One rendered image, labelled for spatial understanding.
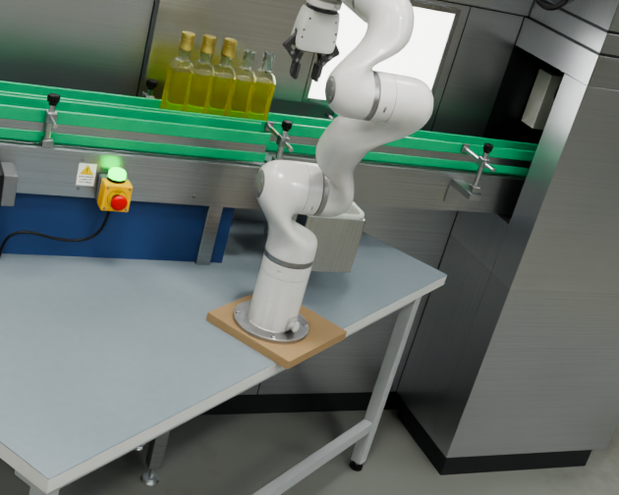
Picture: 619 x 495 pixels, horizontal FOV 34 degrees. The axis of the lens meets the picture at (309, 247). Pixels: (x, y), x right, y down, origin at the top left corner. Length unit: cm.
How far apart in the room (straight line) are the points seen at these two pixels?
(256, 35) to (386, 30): 88
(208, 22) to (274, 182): 67
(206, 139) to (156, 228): 27
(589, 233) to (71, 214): 157
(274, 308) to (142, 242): 46
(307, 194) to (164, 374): 51
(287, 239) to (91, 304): 49
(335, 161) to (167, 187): 60
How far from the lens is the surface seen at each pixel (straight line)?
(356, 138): 208
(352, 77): 194
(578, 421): 370
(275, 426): 350
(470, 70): 319
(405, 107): 199
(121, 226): 262
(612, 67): 300
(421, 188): 301
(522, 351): 333
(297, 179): 225
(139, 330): 236
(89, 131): 250
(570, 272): 326
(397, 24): 199
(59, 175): 251
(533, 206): 308
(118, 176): 247
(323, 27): 237
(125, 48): 275
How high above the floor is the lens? 195
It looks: 24 degrees down
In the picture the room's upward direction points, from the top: 16 degrees clockwise
